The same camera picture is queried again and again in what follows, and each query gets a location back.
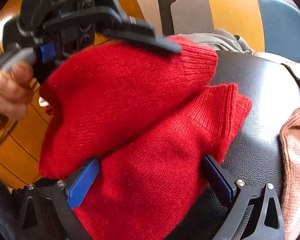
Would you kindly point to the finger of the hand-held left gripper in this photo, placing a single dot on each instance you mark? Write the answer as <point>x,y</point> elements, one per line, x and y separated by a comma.
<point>145,37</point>

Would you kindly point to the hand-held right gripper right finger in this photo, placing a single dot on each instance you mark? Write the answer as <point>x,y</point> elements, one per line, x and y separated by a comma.
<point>218,178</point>

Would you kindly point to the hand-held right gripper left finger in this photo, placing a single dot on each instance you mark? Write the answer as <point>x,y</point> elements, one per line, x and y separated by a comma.
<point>82,182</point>

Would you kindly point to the red knit sweater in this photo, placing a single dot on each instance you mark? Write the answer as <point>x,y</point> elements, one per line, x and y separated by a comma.
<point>140,130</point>

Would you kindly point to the pink knit sweater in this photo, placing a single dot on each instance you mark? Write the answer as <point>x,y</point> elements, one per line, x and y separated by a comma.
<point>297,167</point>

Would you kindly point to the person's left hand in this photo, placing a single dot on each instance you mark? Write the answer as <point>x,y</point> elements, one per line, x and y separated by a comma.
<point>12,92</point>

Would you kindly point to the wooden wardrobe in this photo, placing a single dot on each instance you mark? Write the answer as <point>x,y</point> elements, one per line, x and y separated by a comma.
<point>20,155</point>

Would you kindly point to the grey garment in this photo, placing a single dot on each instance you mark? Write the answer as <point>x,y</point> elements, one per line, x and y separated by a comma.
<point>225,40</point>

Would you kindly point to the black padded bench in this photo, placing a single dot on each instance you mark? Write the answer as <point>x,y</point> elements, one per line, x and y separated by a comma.
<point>260,105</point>

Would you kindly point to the grey yellow blue sofa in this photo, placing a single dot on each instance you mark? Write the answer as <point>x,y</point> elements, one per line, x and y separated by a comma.
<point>235,12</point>

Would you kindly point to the white printed seat cushion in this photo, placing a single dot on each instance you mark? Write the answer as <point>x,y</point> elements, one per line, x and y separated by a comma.
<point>272,55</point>

